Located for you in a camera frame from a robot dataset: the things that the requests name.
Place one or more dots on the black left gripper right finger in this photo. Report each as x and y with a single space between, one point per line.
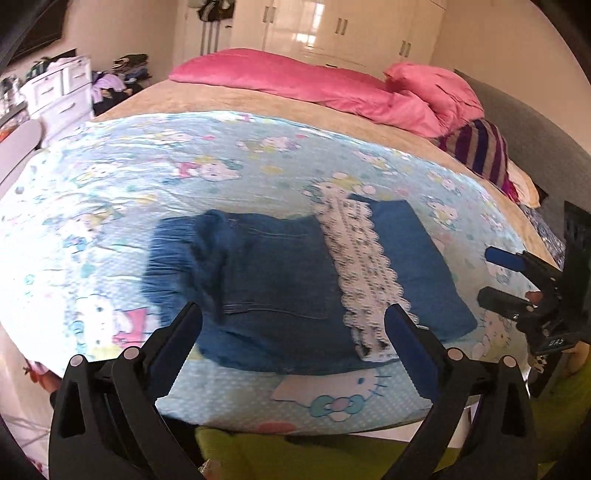
501 441

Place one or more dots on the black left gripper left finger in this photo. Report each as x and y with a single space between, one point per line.
105 423

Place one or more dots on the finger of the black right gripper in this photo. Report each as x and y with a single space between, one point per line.
508 260
512 307

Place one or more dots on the blue denim lace-trimmed pants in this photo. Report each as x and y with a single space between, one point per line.
304 296

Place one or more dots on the green right sleeve forearm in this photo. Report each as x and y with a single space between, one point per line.
557 417

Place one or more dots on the right hand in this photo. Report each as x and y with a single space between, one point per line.
577 356

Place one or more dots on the cream pillow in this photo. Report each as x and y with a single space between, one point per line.
527 193

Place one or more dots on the grey upholstered headboard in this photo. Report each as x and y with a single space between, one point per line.
557 164

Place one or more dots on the purple striped pillow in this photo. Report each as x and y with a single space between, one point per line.
480 146

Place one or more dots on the pink pillow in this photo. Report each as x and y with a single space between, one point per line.
429 101

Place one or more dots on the light blue cartoon-cat bedsheet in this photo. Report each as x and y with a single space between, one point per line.
76 229

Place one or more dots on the cream glossy wardrobe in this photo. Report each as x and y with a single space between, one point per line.
368 36

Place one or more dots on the white curved footboard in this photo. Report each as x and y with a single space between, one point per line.
16 150

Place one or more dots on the white drawer unit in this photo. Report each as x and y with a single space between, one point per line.
60 99

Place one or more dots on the beige bed blanket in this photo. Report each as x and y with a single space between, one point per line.
171 97

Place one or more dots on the pink duvet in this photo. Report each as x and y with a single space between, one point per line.
282 76

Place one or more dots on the pile of clothes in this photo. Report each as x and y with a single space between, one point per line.
127 77

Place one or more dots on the hanging bags on door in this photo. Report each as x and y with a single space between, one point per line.
216 10

